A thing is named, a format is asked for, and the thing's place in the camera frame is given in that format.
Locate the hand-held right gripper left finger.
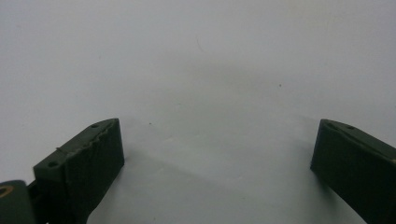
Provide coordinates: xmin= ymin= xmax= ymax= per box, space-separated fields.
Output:
xmin=28 ymin=118 xmax=126 ymax=224

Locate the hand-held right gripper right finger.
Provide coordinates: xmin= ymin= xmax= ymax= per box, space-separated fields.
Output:
xmin=309 ymin=118 xmax=396 ymax=224

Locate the white table sheet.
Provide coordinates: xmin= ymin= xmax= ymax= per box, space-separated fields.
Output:
xmin=0 ymin=0 xmax=396 ymax=224

